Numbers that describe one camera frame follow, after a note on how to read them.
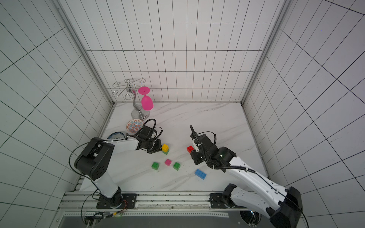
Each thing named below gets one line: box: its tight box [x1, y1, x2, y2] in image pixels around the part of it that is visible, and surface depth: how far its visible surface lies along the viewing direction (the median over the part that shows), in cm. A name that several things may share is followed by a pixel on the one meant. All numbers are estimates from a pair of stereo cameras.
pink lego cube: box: [164, 158, 172, 167], surface depth 87 cm
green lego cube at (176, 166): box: [172, 161, 182, 171], surface depth 83 cm
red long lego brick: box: [186, 145, 195, 154], surface depth 79 cm
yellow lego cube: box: [161, 143, 169, 153], surface depth 87 cm
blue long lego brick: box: [194, 168, 207, 181], surface depth 82 cm
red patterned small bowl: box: [126, 118, 144, 133], surface depth 105 cm
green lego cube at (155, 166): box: [151, 161, 160, 171], surface depth 85 cm
